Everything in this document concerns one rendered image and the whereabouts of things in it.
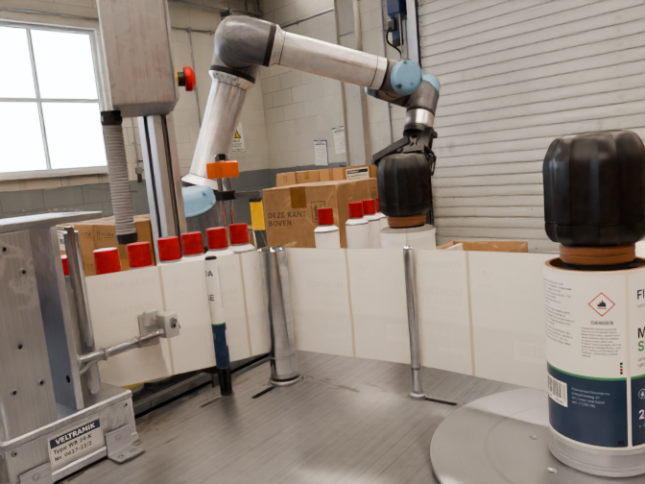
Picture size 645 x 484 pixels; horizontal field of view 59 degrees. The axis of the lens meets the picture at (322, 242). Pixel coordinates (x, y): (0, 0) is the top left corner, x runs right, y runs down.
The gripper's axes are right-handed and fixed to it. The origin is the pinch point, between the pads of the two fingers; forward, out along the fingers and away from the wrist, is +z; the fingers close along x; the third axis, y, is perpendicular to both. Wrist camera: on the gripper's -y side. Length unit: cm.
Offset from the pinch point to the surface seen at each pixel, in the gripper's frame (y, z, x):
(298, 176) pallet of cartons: -252, -133, 223
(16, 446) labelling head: 18, 62, -83
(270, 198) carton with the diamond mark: -38.9, -0.6, -5.4
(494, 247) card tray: 1, -11, 62
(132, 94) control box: 0, 15, -74
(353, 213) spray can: 2.1, 11.0, -18.8
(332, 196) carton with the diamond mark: -19.1, -1.8, -2.0
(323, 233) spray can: 2.8, 19.3, -28.0
